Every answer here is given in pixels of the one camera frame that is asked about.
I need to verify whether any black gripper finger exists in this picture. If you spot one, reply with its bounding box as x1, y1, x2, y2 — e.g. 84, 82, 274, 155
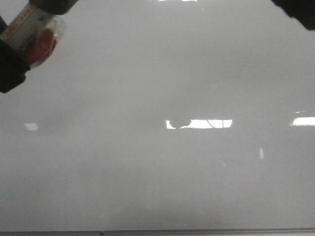
272, 0, 315, 31
0, 40, 30, 93
29, 0, 78, 15

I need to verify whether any white whiteboard with aluminium frame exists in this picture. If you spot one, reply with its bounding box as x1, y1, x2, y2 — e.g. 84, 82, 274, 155
0, 0, 315, 232

